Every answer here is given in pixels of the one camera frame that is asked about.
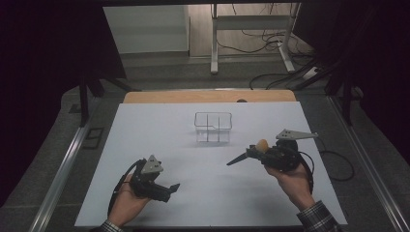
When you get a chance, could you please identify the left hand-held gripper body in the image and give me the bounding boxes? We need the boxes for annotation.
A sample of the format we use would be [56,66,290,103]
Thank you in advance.
[130,154,172,203]

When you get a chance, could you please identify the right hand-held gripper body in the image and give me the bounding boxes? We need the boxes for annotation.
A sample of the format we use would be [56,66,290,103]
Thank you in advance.
[256,128,319,173]

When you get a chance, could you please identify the black-handled makeup brush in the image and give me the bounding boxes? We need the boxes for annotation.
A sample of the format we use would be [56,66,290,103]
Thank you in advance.
[225,138,270,167]

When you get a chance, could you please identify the clear plastic organizer box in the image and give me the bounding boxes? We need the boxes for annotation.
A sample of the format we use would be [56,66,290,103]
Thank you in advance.
[193,111,233,144]

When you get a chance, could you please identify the person's right hand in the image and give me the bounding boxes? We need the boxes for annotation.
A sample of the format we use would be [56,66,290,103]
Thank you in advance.
[264,161,317,213]

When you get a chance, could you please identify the person's left hand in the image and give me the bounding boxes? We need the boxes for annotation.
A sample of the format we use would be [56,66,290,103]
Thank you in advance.
[107,173,153,228]

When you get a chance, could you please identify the white table mat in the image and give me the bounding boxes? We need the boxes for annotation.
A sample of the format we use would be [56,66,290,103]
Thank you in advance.
[74,101,348,228]

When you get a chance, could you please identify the black floor plate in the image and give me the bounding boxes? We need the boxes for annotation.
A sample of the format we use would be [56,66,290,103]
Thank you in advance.
[81,127,105,150]

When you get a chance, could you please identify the black metal stand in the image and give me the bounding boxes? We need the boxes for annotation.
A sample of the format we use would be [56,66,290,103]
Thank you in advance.
[77,71,142,129]
[291,57,366,127]

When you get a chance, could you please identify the white power strip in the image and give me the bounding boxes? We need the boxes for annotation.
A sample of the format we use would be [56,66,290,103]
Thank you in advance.
[302,66,321,81]

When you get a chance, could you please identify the wooden table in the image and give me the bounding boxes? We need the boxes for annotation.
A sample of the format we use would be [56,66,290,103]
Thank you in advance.
[123,89,298,104]

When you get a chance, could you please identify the dark curtain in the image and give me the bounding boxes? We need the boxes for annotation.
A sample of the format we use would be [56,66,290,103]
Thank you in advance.
[293,0,410,166]
[0,0,128,208]

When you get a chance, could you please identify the white cabinet panel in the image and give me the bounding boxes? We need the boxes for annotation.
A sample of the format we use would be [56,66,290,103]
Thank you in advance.
[102,4,191,55]

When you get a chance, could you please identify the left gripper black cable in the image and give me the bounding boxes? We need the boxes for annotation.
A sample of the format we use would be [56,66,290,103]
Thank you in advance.
[106,158,147,220]

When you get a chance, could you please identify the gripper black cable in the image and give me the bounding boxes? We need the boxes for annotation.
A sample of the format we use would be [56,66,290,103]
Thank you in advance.
[106,158,147,220]
[297,150,315,195]

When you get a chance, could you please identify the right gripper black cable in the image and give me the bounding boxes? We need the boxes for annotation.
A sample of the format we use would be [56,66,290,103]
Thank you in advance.
[297,150,315,195]

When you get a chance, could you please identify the black looped floor cable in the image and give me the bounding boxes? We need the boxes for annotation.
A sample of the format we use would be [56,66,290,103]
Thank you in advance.
[312,134,356,183]

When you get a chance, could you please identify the long black floor cables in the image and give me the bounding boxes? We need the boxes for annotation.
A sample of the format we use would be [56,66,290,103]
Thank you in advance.
[248,59,318,91]

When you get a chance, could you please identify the metal floor rail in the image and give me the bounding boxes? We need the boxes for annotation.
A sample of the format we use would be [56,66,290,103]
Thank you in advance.
[28,121,95,232]
[326,95,410,232]

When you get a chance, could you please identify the tangled black cables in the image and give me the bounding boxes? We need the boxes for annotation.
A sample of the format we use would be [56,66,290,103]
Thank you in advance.
[215,3,318,67]

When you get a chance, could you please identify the white desk frame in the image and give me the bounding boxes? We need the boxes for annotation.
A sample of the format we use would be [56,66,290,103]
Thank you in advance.
[210,3,303,76]

